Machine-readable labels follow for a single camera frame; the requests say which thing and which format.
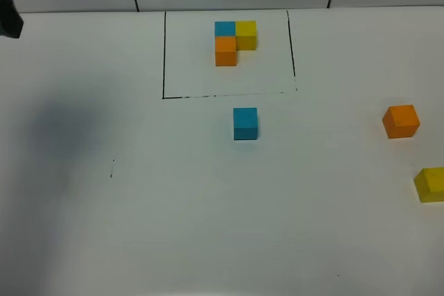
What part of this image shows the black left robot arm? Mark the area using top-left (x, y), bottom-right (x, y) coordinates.
top-left (0, 0), bottom-right (24, 39)

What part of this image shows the orange template block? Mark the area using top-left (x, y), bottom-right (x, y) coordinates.
top-left (215, 36), bottom-right (237, 67)

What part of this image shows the blue template block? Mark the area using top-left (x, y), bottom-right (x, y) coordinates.
top-left (214, 21), bottom-right (236, 37)

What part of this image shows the yellow template block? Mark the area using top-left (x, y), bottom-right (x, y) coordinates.
top-left (235, 21), bottom-right (257, 51)

